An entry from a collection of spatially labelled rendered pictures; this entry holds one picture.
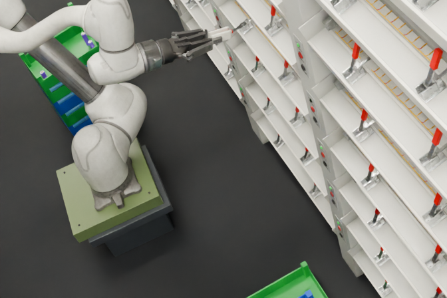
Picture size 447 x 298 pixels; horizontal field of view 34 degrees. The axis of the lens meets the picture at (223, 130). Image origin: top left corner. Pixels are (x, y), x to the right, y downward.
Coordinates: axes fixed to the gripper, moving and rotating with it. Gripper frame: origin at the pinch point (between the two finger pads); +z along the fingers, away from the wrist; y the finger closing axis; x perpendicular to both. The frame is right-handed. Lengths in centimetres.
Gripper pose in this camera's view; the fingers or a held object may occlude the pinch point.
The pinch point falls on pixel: (219, 35)
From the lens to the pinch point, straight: 225.0
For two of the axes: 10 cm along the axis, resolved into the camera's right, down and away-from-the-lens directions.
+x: -0.1, -7.1, -7.1
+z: 9.1, -3.0, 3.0
